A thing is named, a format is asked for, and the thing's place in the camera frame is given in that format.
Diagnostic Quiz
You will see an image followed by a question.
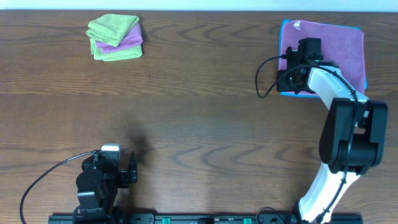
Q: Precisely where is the left black cable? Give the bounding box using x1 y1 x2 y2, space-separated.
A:
19 151 96 224

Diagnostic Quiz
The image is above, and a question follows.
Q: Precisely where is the purple microfiber cloth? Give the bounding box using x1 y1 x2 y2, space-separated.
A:
278 20 366 95

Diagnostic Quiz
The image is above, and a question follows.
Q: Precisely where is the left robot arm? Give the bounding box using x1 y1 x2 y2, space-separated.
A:
72 151 137 224

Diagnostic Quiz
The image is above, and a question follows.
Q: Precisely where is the top folded green cloth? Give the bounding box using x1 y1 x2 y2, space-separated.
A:
86 14 139 47

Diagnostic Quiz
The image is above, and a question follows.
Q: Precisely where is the blue microfiber cloth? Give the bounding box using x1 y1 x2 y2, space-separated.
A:
278 19 368 99

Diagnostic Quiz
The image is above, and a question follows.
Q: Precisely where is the folded green cloth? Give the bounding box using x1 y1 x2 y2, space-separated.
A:
90 39 142 62
86 14 139 47

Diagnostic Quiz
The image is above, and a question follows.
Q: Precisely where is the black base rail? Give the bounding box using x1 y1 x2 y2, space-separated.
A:
48 212 364 224

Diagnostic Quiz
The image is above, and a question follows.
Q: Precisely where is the bottom folded green cloth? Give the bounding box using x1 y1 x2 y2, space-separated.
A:
90 39 142 62

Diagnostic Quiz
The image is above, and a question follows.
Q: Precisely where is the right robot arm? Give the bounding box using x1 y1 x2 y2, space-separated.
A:
277 47 388 223

